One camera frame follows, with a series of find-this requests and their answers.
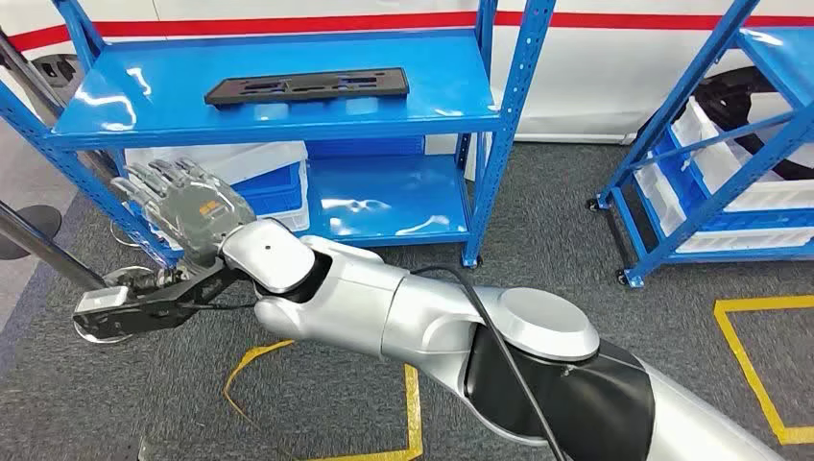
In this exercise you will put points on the red barrier belt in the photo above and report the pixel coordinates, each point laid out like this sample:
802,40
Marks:
318,24

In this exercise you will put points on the white car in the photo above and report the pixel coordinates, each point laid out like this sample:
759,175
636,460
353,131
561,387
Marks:
604,76

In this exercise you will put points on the black plastic panel part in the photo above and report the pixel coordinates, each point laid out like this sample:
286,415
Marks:
305,86

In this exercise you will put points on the chrome stanchion with mirror base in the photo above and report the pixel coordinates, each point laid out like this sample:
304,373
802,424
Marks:
44,248

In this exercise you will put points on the blue metal shelf rack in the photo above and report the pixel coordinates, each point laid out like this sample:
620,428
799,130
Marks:
706,57
159,83

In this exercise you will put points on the yellow floor tape square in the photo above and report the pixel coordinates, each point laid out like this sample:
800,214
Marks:
413,413
750,375

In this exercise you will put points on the stanchion with dark base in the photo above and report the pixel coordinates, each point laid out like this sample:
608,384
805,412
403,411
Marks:
38,216

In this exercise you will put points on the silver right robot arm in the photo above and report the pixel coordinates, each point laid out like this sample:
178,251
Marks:
381,305

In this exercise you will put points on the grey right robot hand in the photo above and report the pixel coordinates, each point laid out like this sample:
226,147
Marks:
191,210

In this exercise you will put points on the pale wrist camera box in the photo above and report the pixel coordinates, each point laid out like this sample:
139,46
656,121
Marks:
102,299

